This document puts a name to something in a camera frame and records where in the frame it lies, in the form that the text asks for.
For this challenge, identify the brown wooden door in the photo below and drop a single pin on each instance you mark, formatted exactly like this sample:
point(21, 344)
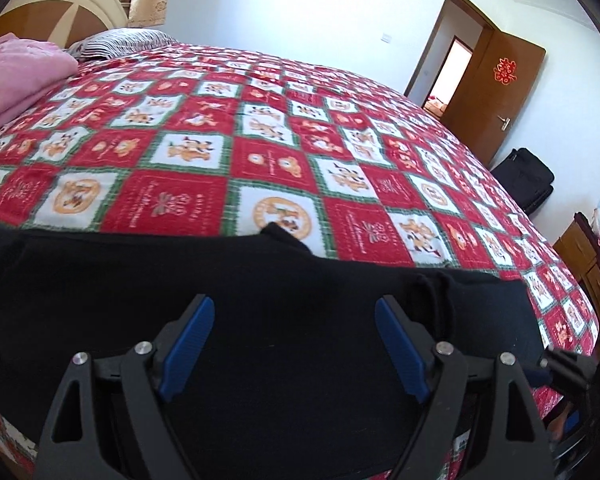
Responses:
point(485, 110)

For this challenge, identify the folded pink blanket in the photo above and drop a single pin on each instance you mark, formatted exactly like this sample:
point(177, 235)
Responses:
point(15, 80)

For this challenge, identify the black folding chair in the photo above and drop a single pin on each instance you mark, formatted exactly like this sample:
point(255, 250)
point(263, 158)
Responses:
point(525, 180)

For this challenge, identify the red checked printed bedspread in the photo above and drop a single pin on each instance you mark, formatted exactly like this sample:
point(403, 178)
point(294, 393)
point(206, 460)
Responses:
point(280, 125)

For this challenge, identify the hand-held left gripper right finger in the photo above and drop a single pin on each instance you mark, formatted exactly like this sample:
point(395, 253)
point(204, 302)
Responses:
point(401, 347)

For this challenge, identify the cream and wood headboard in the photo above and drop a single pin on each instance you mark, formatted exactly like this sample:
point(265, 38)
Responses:
point(50, 5)

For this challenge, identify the black pants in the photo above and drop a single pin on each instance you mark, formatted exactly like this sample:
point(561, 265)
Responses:
point(130, 285)

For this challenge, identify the brown door frame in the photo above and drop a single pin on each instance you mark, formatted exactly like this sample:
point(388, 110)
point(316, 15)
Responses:
point(432, 40)

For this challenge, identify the wooden cabinet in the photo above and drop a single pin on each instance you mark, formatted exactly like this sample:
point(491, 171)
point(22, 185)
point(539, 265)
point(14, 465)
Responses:
point(587, 280)

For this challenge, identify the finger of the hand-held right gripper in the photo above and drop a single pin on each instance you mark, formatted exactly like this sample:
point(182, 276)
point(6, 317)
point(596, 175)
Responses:
point(534, 376)

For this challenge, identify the red paper door decoration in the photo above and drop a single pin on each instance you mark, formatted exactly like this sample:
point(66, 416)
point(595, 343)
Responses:
point(504, 71)

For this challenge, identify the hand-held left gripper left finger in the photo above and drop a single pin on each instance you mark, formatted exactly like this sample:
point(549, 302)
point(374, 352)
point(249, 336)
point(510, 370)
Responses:
point(190, 347)

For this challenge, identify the striped pillow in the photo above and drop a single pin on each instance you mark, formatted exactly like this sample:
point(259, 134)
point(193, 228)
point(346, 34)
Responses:
point(120, 42)

